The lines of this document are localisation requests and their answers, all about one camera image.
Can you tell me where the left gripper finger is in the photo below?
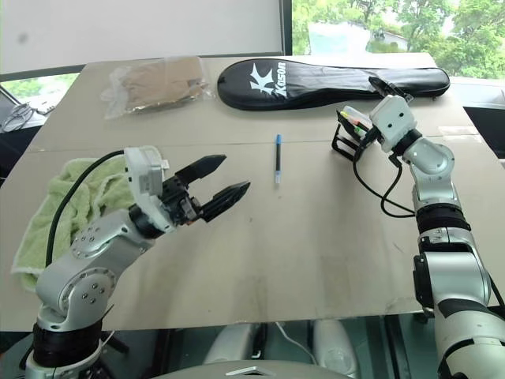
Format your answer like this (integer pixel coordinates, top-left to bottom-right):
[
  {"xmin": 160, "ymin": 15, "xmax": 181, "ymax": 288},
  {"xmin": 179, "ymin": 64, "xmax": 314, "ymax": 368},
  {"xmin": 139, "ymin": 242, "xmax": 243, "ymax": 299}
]
[
  {"xmin": 199, "ymin": 181, "xmax": 253, "ymax": 224},
  {"xmin": 174, "ymin": 154, "xmax": 228, "ymax": 186}
]

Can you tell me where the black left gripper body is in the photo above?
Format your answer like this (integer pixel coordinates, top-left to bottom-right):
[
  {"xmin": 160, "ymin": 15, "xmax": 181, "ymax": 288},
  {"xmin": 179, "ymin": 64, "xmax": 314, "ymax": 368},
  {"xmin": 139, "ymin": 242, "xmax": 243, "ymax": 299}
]
[{"xmin": 160, "ymin": 174, "xmax": 204, "ymax": 228}]

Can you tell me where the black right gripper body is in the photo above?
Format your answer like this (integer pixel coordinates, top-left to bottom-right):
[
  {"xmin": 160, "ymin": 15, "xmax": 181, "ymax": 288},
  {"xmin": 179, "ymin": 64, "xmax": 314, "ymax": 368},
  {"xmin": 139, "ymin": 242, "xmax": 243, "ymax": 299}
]
[{"xmin": 361, "ymin": 125, "xmax": 383, "ymax": 150}]

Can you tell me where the black pen with blue cap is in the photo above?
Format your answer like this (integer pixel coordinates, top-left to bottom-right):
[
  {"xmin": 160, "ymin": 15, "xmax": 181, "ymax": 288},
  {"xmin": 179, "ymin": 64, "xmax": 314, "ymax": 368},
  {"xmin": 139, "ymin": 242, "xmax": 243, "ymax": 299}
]
[{"xmin": 274, "ymin": 133, "xmax": 283, "ymax": 186}]

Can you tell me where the coloured markers bundle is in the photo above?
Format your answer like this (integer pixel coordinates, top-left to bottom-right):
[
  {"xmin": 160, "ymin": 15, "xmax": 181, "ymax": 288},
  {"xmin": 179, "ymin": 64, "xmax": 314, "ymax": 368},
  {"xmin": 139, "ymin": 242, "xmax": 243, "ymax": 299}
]
[{"xmin": 341, "ymin": 104, "xmax": 372, "ymax": 135}]

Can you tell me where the light green towel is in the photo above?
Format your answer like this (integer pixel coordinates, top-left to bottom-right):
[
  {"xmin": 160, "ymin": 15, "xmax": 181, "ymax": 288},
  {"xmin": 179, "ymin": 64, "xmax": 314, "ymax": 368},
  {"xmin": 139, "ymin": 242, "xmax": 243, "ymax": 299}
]
[{"xmin": 9, "ymin": 157, "xmax": 137, "ymax": 294}]

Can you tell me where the black Kason racket cover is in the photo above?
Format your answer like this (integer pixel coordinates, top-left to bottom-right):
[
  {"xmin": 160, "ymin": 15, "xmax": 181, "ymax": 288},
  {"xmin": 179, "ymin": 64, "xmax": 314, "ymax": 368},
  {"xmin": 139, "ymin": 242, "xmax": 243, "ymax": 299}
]
[{"xmin": 216, "ymin": 58, "xmax": 451, "ymax": 112}]

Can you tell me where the clear bag with brown contents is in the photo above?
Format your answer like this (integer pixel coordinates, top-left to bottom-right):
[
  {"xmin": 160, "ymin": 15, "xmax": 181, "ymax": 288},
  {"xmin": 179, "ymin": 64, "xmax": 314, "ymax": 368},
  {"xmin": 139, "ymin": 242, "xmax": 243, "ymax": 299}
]
[{"xmin": 99, "ymin": 55, "xmax": 211, "ymax": 120}]

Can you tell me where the black side desk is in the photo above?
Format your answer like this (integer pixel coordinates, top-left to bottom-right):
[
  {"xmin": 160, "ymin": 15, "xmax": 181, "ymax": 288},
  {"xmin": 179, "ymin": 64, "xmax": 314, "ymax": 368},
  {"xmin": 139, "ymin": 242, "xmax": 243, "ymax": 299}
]
[{"xmin": 460, "ymin": 103, "xmax": 505, "ymax": 161}]

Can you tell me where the silver rounded robot leg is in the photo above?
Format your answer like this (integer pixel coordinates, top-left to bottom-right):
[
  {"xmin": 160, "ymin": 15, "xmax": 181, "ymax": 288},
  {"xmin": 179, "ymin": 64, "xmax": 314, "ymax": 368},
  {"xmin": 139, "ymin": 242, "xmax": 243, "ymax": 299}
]
[
  {"xmin": 204, "ymin": 321, "xmax": 262, "ymax": 366},
  {"xmin": 312, "ymin": 318, "xmax": 359, "ymax": 378}
]

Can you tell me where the grey robot torso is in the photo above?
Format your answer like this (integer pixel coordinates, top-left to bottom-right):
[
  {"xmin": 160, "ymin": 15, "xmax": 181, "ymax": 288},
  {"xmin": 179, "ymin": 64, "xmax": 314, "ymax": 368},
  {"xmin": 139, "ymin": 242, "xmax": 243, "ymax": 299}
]
[{"xmin": 151, "ymin": 358, "xmax": 356, "ymax": 379}]

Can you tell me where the black wire pen holder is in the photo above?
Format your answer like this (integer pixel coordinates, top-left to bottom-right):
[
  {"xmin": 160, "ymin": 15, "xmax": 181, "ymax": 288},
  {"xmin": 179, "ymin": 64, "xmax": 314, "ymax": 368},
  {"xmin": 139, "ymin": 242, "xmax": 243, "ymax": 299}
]
[{"xmin": 330, "ymin": 110, "xmax": 372, "ymax": 161}]

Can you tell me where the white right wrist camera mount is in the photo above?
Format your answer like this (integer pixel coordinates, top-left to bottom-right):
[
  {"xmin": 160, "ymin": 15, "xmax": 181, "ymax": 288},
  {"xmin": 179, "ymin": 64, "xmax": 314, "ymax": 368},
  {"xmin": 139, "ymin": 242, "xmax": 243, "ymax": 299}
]
[{"xmin": 368, "ymin": 94, "xmax": 418, "ymax": 153}]

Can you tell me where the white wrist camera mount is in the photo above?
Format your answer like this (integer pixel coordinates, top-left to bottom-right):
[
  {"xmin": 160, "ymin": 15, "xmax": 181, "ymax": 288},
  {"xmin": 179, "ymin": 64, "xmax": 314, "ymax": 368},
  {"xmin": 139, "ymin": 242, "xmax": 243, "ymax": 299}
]
[
  {"xmin": 368, "ymin": 94, "xmax": 418, "ymax": 153},
  {"xmin": 123, "ymin": 145, "xmax": 177, "ymax": 238}
]

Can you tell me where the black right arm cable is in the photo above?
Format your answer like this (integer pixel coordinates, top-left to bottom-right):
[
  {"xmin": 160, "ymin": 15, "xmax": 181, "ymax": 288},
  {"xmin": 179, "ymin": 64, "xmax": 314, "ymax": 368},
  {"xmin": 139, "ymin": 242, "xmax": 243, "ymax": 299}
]
[{"xmin": 352, "ymin": 136, "xmax": 417, "ymax": 218}]

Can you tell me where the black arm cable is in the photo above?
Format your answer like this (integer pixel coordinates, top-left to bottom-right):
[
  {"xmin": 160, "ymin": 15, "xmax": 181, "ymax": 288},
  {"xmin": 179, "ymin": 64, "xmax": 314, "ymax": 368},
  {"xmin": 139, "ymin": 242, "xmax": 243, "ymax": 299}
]
[
  {"xmin": 44, "ymin": 148, "xmax": 128, "ymax": 270},
  {"xmin": 352, "ymin": 136, "xmax": 417, "ymax": 218}
]

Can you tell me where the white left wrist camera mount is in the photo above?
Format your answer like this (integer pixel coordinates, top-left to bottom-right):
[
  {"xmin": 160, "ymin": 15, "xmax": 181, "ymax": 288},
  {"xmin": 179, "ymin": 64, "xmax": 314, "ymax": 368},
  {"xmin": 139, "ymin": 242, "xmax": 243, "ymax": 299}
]
[{"xmin": 123, "ymin": 145, "xmax": 177, "ymax": 238}]

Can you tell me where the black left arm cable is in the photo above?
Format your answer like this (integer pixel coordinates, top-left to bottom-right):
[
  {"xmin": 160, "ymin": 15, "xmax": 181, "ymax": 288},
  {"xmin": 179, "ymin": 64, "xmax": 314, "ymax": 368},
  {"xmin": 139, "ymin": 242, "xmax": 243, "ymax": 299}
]
[{"xmin": 44, "ymin": 148, "xmax": 128, "ymax": 270}]

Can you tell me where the thin white cable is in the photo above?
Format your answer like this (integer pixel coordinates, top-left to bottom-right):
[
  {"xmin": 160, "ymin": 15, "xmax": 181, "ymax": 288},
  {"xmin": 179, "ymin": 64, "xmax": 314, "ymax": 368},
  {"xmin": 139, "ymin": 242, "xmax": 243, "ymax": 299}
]
[{"xmin": 273, "ymin": 321, "xmax": 317, "ymax": 365}]

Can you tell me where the white cable bundle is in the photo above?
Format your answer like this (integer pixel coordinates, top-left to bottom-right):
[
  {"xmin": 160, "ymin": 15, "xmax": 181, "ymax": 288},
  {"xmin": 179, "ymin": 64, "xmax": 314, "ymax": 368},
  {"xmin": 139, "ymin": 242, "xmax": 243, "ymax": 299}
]
[{"xmin": 0, "ymin": 98, "xmax": 55, "ymax": 133}]

